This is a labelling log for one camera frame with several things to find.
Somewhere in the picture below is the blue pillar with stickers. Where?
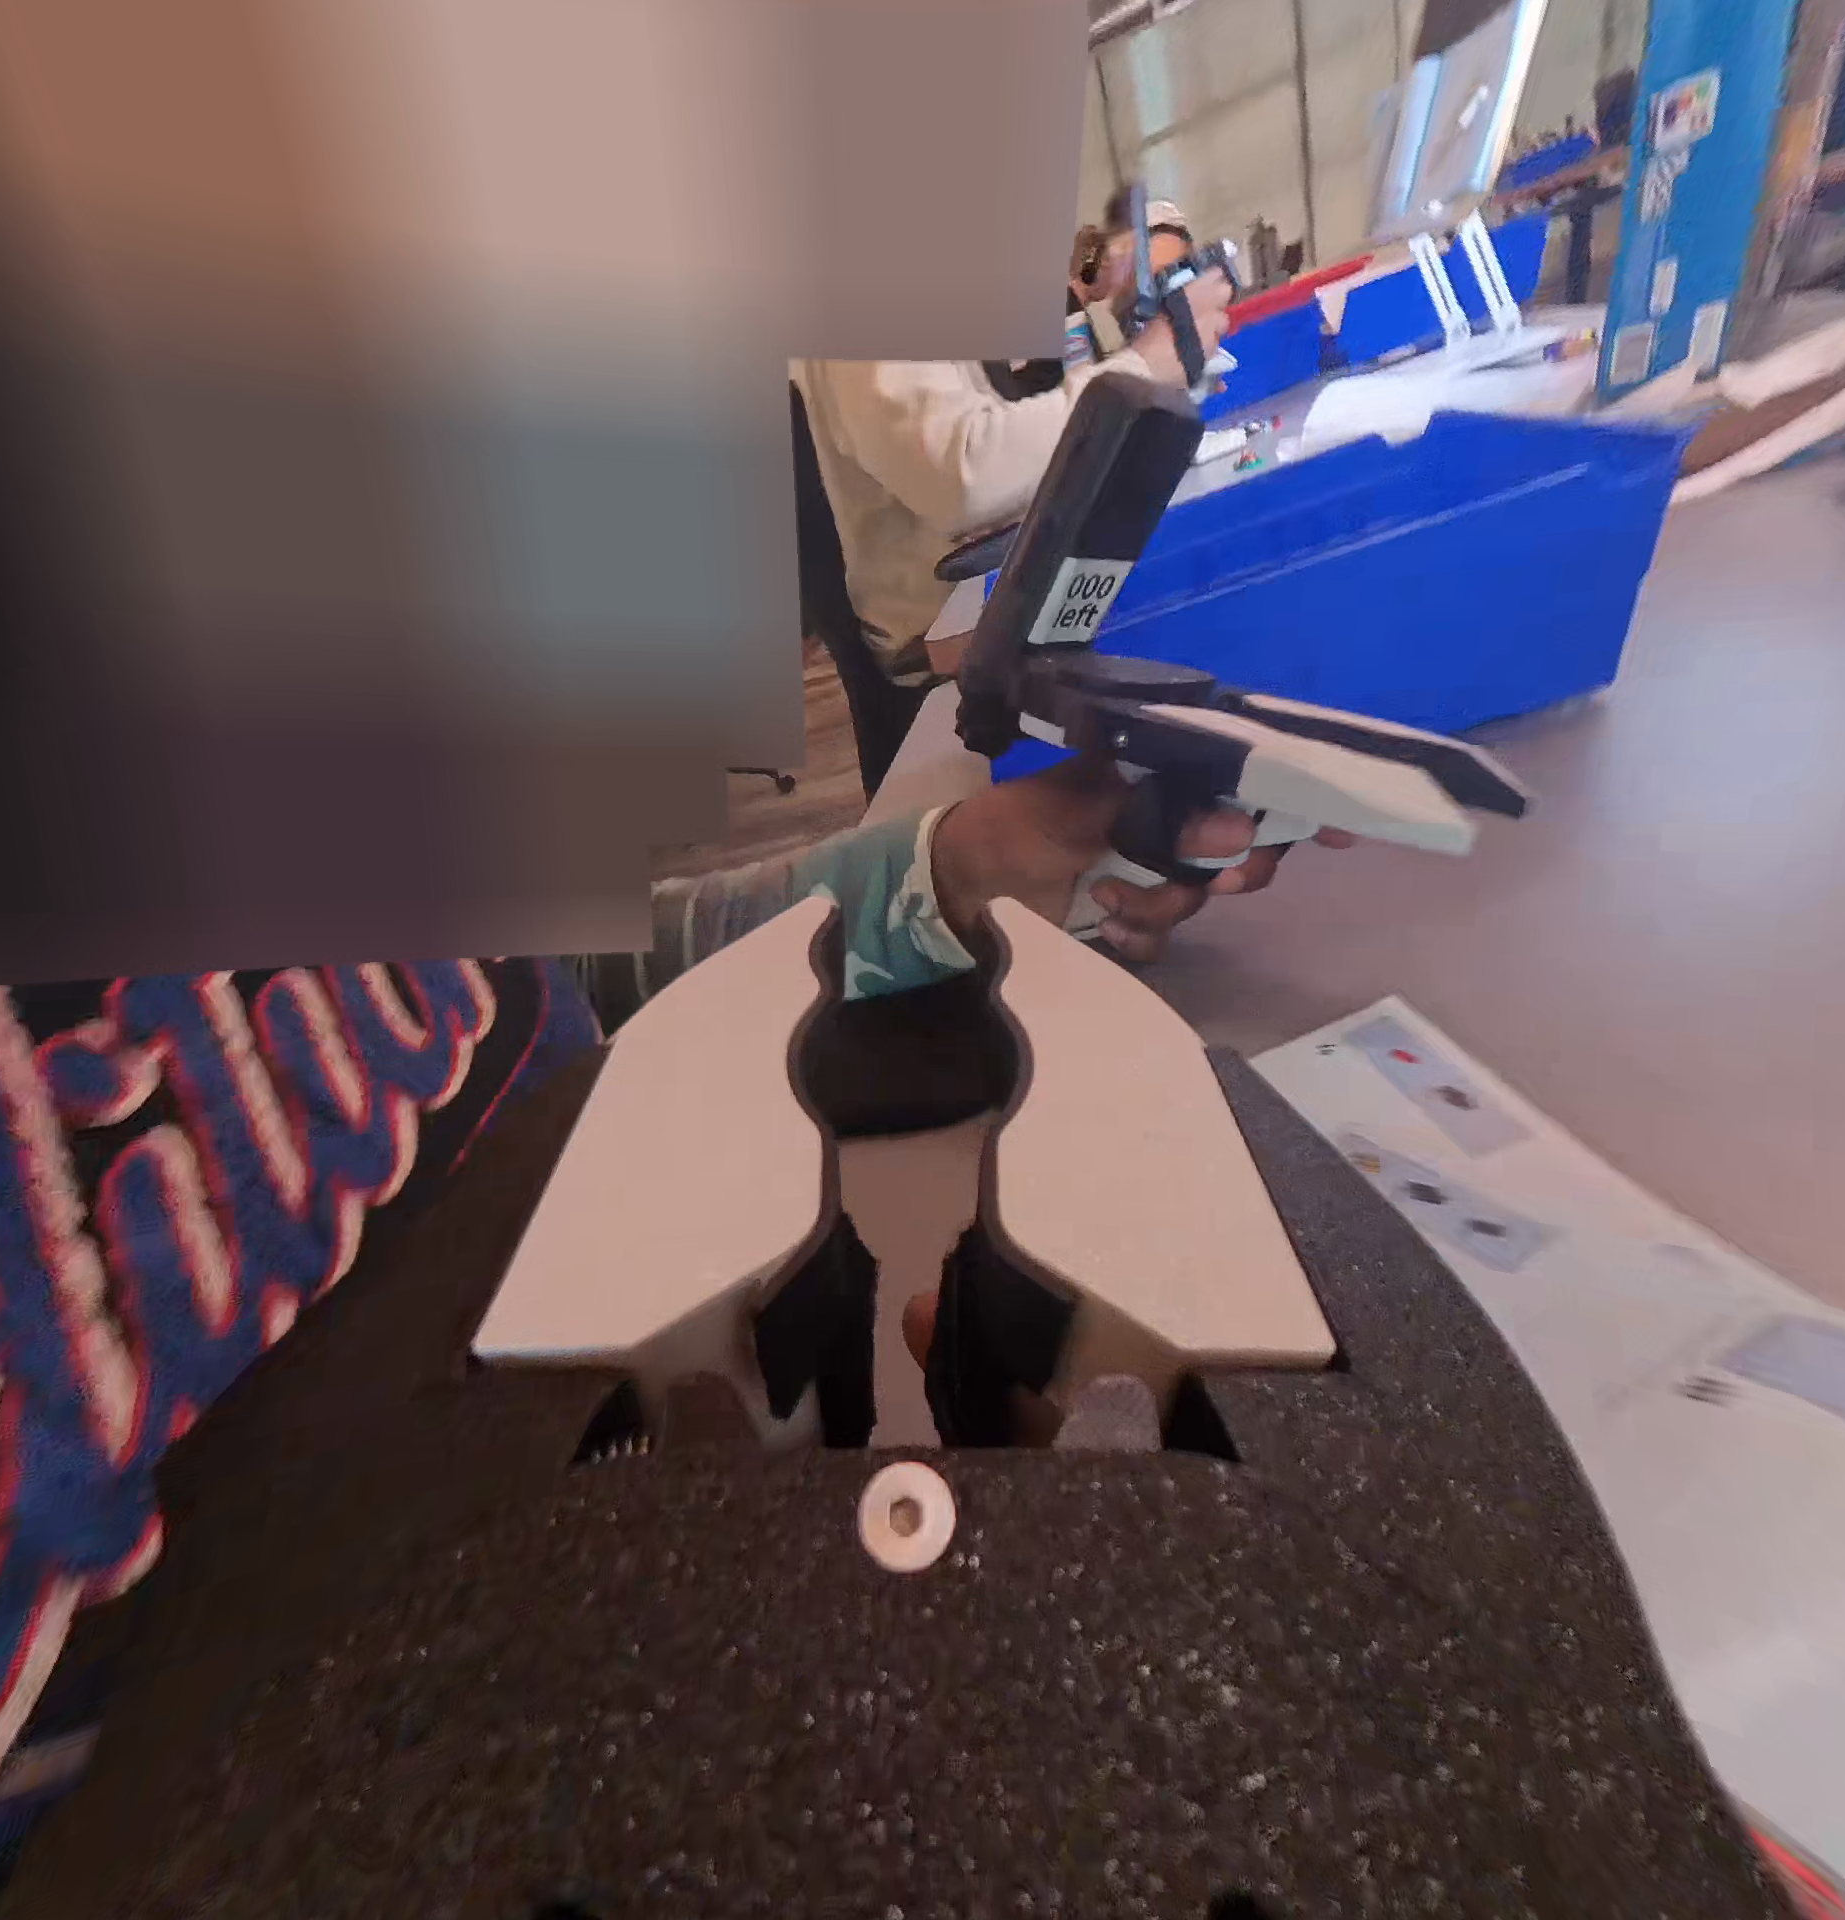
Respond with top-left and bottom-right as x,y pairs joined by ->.
1594,0 -> 1805,405

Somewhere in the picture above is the blue printed jersey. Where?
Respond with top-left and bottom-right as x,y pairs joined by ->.
0,958 -> 603,1809

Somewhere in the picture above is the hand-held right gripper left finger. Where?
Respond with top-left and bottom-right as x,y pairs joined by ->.
471,896 -> 847,1418

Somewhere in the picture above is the person's left hand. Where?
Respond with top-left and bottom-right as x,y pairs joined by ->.
929,757 -> 1364,965

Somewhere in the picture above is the blue plastic bin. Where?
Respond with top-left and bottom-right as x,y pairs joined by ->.
1091,409 -> 1693,741

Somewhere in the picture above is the person's left forearm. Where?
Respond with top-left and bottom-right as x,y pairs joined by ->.
652,808 -> 988,1005

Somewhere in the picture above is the white lego instruction booklet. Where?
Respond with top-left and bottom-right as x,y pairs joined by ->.
1249,996 -> 1845,1870

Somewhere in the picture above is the black office chair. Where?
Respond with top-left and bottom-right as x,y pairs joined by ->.
726,383 -> 1014,805

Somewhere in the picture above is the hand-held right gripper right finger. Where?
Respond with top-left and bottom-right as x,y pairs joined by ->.
982,896 -> 1340,1418

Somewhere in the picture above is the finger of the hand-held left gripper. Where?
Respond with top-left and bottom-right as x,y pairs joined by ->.
1231,694 -> 1533,820
1234,742 -> 1483,860

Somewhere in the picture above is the row of blue bins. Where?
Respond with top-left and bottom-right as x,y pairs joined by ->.
1205,208 -> 1557,411

